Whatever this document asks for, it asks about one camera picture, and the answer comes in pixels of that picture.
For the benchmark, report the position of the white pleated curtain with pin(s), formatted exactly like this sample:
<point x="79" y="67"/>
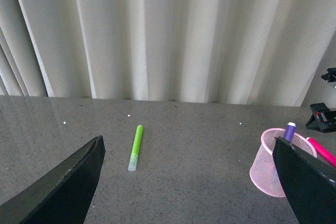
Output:
<point x="258" y="52"/>

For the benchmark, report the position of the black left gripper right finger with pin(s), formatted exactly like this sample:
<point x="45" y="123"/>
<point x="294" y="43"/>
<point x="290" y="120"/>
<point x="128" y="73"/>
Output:
<point x="308" y="183"/>

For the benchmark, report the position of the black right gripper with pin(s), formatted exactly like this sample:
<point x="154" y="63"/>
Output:
<point x="322" y="118"/>

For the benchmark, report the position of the pink mesh pen cup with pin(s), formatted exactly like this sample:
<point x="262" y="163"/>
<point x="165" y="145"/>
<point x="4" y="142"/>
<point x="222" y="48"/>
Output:
<point x="263" y="172"/>

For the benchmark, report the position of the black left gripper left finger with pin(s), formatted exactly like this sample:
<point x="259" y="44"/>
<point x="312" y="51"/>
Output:
<point x="64" y="194"/>

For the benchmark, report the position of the green highlighter pen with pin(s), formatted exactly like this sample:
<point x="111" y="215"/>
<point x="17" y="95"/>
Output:
<point x="135" y="149"/>

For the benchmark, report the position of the pink highlighter pen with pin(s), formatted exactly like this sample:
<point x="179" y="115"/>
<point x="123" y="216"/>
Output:
<point x="322" y="151"/>

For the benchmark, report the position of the purple highlighter pen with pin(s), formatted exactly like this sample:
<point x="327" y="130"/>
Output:
<point x="289" y="131"/>

